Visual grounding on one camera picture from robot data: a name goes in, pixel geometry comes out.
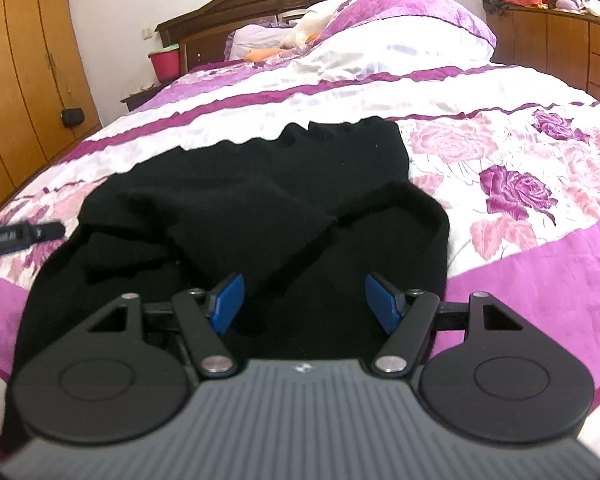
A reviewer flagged red bucket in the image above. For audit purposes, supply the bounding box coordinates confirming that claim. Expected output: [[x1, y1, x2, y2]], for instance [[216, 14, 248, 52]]
[[147, 45, 181, 84]]

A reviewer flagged purple and white pillow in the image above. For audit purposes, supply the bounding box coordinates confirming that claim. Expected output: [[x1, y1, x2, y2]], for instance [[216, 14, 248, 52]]
[[304, 0, 498, 84]]

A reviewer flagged dark wooden nightstand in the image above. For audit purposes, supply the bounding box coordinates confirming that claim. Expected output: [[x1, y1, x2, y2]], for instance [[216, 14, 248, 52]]
[[121, 80, 172, 112]]

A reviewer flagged floral purple bedspread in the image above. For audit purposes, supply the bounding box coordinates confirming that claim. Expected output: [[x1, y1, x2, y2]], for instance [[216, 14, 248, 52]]
[[0, 50, 600, 480]]

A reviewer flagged pale pink pillow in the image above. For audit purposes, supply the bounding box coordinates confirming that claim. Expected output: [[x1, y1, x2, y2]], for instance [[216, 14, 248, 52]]
[[225, 23, 302, 62]]

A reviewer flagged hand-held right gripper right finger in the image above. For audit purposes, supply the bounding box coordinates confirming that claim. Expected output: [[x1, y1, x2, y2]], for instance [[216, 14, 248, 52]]
[[365, 273, 524, 379]]

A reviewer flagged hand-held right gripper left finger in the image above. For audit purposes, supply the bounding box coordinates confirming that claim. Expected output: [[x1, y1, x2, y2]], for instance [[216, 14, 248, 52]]
[[87, 273, 246, 379]]

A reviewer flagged wooden wardrobe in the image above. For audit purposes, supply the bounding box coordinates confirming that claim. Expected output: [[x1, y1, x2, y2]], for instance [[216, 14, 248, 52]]
[[0, 0, 104, 226]]

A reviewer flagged wooden dresser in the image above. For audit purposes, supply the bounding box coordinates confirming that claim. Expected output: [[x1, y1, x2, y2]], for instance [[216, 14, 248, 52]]
[[485, 2, 600, 112]]

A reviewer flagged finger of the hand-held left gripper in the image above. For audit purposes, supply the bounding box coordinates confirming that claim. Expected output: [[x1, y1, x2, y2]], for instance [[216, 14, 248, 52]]
[[0, 221, 66, 262]]

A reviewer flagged black knit garment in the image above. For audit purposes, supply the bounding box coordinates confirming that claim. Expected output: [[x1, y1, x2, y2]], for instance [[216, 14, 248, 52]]
[[0, 116, 451, 461]]

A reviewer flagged white plush duck toy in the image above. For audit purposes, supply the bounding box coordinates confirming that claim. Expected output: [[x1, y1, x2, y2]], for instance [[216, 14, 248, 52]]
[[245, 0, 342, 64]]

